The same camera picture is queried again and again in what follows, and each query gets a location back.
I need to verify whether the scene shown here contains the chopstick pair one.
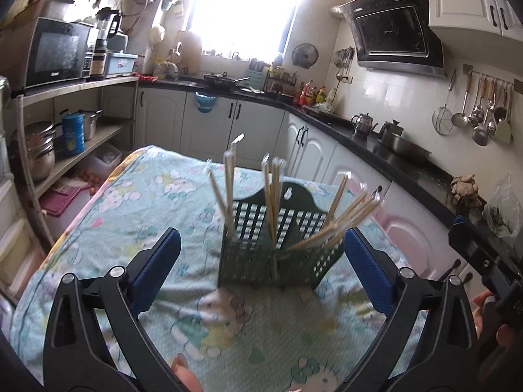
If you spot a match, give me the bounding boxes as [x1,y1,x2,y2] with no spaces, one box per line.
[205,159,235,237]

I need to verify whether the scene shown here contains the Hello Kitty tablecloth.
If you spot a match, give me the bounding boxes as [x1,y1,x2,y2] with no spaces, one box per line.
[9,146,385,391]

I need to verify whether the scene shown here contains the black cooking pot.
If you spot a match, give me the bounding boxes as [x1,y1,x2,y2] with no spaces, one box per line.
[378,120,430,166]

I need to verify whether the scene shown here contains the chopstick pair three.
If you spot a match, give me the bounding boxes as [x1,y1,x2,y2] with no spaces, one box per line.
[301,191,383,250]

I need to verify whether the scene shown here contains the chopstick pair two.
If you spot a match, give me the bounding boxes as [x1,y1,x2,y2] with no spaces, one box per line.
[323,171,352,227]

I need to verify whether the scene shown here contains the green plastic utensil basket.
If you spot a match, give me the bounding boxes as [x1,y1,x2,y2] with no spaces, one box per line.
[218,182,343,289]

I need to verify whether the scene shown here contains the blue storage box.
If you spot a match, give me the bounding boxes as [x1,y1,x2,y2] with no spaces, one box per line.
[105,51,138,78]

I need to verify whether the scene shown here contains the person's left hand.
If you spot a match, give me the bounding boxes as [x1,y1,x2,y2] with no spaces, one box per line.
[171,353,203,392]

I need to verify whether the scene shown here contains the wire skimmer ladle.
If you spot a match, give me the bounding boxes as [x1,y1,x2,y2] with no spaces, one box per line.
[432,70,457,136]

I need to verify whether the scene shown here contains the chopstick pair five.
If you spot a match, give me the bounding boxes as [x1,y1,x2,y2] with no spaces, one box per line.
[223,133,245,237]

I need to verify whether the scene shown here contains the dried mushrooms pile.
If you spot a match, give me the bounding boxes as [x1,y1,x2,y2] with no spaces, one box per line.
[449,173,484,212]

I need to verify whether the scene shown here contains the person's right hand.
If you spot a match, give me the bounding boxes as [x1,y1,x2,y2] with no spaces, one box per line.
[471,288,523,384]

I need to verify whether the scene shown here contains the steel kettle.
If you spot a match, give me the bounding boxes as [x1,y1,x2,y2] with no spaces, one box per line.
[350,113,378,137]

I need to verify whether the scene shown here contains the black microwave oven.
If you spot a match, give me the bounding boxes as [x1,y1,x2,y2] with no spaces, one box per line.
[1,17,93,93]

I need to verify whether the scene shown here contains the black range hood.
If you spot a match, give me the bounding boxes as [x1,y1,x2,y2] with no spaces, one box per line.
[340,0,446,78]

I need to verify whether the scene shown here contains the blue canister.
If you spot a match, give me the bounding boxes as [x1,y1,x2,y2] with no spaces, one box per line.
[61,112,85,157]

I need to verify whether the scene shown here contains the black frying pan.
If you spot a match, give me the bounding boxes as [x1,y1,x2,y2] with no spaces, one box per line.
[203,72,250,90]

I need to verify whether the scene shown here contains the chopstick pair four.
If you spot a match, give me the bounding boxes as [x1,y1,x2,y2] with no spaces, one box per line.
[285,188,371,253]

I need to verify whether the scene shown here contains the steel pots on shelf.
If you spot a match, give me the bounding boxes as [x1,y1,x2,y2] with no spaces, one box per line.
[9,121,56,182]

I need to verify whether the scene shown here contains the wall fan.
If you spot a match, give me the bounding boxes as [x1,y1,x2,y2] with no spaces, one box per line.
[292,42,319,69]

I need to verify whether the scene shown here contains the steel soup ladle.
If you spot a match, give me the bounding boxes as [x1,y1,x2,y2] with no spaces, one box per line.
[451,70,473,128]

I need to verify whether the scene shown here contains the chopstick pair eight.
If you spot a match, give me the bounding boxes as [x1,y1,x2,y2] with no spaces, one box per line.
[261,153,278,280]

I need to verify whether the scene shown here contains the plastic drawer cabinet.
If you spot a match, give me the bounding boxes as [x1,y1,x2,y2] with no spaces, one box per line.
[0,118,44,304]

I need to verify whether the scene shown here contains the blender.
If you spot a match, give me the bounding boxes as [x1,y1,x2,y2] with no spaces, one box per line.
[90,7,122,81]

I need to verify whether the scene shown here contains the chopstick pair six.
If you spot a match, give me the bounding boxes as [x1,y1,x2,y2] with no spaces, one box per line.
[271,157,287,223]

